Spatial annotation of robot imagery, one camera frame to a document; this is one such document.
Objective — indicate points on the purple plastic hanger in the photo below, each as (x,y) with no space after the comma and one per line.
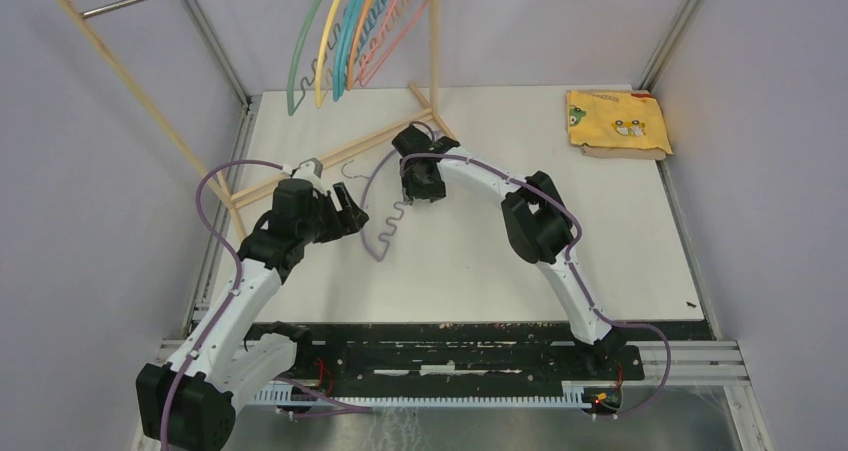
(391,222)

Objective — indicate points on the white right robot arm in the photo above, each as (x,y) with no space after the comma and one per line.
(539,228)

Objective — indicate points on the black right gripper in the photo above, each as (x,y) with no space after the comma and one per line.
(410,189)

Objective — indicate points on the white slotted cable duct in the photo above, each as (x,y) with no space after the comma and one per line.
(282,394)

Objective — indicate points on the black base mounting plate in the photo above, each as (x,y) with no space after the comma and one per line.
(451,360)

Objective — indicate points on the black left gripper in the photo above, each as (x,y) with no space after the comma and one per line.
(338,229)

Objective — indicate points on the yellow plastic hanger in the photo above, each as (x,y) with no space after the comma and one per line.
(321,58)

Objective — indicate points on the orange wavy plastic hanger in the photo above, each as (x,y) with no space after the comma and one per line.
(359,22)

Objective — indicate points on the green plastic hanger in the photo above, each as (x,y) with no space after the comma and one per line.
(291,105)

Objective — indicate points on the teal plastic hanger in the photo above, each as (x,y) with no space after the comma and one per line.
(341,44)

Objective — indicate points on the pink wire hanger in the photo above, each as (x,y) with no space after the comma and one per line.
(392,27)

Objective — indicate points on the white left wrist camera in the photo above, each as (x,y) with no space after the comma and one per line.
(309,170)

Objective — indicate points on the wooden clothes rack frame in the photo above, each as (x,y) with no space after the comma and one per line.
(233,203)

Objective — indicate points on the yellow printed folded cloth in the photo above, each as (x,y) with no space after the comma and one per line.
(617,124)

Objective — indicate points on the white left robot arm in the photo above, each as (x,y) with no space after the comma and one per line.
(192,401)

